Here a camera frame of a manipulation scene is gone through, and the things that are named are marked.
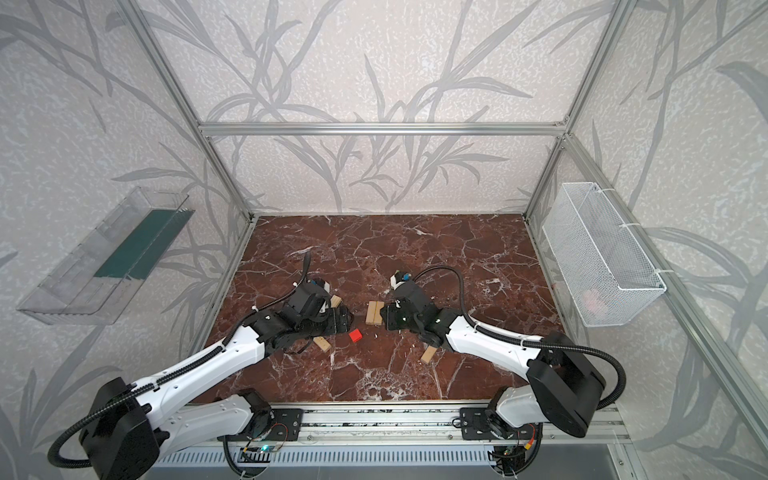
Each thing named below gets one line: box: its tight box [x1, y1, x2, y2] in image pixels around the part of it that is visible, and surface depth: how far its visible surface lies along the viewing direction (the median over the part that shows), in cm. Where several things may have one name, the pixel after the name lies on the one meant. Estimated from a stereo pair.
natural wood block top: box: [365, 301, 377, 325], surface depth 94 cm
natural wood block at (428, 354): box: [420, 345, 437, 364], surface depth 86 cm
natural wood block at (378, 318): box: [374, 300, 385, 325], surface depth 93 cm
